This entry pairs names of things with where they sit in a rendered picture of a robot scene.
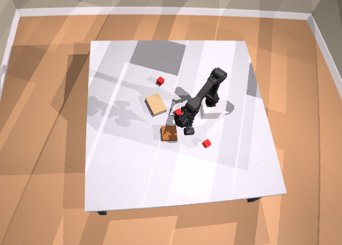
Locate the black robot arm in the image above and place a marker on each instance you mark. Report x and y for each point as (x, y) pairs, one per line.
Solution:
(208, 91)

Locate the red cube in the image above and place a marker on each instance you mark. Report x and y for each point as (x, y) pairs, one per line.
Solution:
(206, 143)
(178, 112)
(160, 80)

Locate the tan rectangular block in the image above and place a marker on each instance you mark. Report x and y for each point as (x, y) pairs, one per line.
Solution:
(155, 104)

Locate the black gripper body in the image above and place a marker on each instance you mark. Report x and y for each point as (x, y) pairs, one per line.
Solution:
(189, 130)

